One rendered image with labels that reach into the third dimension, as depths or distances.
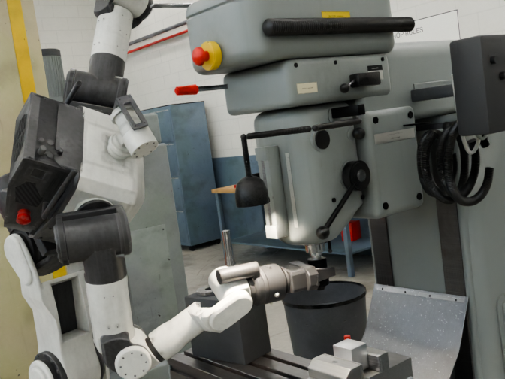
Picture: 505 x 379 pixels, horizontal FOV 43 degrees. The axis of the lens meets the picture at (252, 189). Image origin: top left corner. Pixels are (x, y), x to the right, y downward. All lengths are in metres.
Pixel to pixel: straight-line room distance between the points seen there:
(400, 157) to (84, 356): 0.97
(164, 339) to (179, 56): 8.37
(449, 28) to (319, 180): 4.99
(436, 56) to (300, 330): 2.10
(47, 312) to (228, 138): 7.25
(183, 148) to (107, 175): 7.34
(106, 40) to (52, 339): 0.79
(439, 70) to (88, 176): 0.94
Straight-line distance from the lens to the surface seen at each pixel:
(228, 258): 1.91
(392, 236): 1.91
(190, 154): 8.85
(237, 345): 1.92
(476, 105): 1.48
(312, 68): 1.43
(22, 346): 3.09
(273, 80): 1.42
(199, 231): 8.93
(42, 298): 1.75
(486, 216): 1.80
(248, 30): 1.35
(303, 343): 3.58
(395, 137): 1.61
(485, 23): 6.17
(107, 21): 1.76
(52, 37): 11.14
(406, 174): 1.64
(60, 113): 1.54
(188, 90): 1.48
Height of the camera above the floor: 1.61
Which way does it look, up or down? 6 degrees down
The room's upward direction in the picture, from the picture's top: 8 degrees counter-clockwise
